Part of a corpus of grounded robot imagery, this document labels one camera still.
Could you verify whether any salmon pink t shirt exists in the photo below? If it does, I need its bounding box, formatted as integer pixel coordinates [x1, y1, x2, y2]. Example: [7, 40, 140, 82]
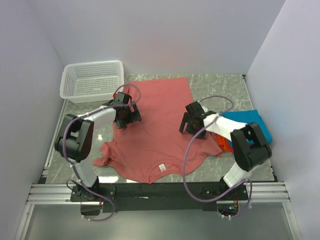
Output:
[93, 77, 222, 184]

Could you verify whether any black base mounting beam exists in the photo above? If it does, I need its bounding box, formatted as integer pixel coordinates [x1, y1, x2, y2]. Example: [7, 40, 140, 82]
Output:
[69, 182, 249, 216]

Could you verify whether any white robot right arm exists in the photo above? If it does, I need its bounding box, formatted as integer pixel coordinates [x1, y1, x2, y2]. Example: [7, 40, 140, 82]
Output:
[179, 101, 272, 200]

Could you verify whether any blue folded t shirt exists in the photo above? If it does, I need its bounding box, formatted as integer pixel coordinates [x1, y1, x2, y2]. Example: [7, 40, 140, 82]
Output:
[222, 109, 273, 144]

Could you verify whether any orange folded t shirt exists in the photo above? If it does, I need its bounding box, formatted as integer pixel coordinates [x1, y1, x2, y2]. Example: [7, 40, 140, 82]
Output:
[215, 134, 232, 153]

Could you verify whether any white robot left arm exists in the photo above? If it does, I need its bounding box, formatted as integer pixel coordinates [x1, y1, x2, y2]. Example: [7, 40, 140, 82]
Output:
[54, 92, 142, 201]

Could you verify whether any white perforated plastic basket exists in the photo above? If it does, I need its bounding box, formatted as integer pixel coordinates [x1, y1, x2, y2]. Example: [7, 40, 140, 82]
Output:
[59, 60, 124, 104]

